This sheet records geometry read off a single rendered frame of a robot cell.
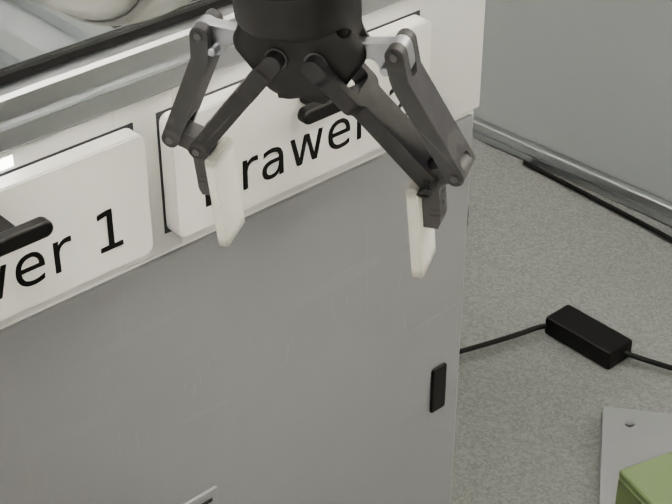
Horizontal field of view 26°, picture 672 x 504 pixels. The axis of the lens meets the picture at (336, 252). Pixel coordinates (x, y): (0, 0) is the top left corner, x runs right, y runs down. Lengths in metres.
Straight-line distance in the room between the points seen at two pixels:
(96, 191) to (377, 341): 0.45
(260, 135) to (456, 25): 0.25
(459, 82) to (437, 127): 0.54
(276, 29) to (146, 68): 0.31
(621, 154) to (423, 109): 1.98
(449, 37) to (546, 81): 1.52
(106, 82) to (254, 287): 0.29
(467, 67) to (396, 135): 0.53
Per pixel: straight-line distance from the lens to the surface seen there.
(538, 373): 2.40
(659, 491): 0.92
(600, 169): 2.88
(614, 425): 2.26
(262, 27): 0.84
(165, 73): 1.15
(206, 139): 0.93
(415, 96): 0.85
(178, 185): 1.18
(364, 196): 1.37
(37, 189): 1.10
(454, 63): 1.39
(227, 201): 0.96
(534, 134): 2.95
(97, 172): 1.12
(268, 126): 1.22
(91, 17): 0.62
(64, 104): 1.11
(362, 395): 1.51
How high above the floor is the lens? 1.47
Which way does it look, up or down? 34 degrees down
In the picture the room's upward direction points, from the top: straight up
